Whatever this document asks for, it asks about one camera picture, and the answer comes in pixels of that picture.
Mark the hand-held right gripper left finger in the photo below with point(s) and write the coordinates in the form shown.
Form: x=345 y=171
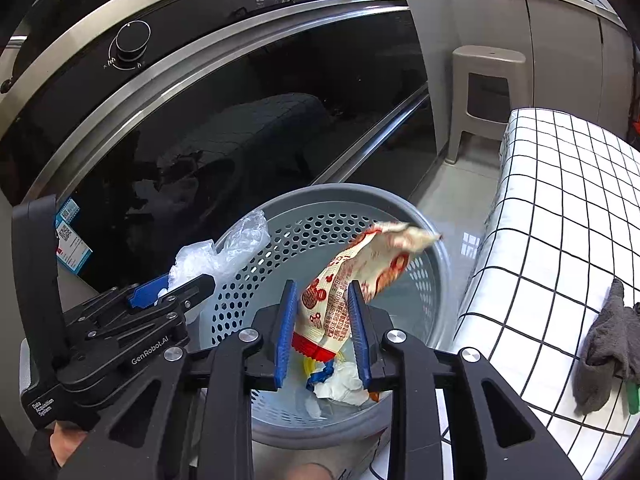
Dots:
x=285 y=340

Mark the yellow plastic bag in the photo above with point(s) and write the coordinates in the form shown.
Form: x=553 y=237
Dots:
x=306 y=367

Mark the beige plastic stool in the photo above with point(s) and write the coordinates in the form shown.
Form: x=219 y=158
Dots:
x=490 y=55

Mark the clear plastic bag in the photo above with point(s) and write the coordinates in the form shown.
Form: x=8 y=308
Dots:
x=235 y=245

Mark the dark grey cloth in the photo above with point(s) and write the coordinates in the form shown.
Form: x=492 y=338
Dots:
x=605 y=340

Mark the person's left forearm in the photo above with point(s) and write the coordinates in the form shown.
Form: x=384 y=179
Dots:
x=42 y=460

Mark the white plastic bag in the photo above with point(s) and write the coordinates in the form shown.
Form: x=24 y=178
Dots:
x=340 y=385

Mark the black glass oven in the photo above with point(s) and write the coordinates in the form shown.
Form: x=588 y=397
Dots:
x=250 y=110

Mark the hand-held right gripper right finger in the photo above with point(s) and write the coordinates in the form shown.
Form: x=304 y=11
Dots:
x=360 y=335

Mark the person's leg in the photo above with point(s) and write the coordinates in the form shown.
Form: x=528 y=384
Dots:
x=310 y=471

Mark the blue plastic bag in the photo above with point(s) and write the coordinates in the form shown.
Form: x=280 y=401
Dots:
x=320 y=376

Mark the person's left hand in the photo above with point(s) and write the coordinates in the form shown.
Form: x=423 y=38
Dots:
x=67 y=445

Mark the grey perforated plastic basket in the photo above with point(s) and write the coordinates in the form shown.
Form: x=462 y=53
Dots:
x=300 y=240

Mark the large black oven knob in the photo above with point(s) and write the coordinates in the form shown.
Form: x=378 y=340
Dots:
x=130 y=42

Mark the blue and white sticker label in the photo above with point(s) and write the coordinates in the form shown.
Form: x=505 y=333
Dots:
x=72 y=250

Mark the white checkered table cover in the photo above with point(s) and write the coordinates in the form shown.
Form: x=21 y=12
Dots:
x=550 y=210

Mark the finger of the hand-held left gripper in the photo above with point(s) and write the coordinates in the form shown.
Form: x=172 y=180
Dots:
x=147 y=295
x=195 y=290

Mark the red green snack packet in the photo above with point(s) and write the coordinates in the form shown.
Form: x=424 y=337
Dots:
x=345 y=280

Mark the grey kitchen cabinet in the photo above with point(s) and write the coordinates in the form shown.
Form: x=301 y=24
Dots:
x=560 y=60

